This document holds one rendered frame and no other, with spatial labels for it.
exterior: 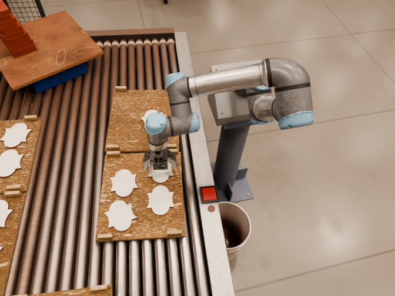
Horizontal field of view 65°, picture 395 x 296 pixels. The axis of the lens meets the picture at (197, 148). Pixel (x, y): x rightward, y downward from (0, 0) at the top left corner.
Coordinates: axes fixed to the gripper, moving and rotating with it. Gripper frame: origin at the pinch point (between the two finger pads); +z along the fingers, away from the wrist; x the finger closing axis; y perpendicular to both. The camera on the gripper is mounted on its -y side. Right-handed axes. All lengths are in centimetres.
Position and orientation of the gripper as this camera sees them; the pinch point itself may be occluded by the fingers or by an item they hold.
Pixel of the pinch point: (160, 165)
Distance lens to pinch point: 138.6
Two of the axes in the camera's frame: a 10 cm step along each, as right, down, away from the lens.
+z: -0.5, 5.5, 8.3
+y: 0.7, 8.3, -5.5
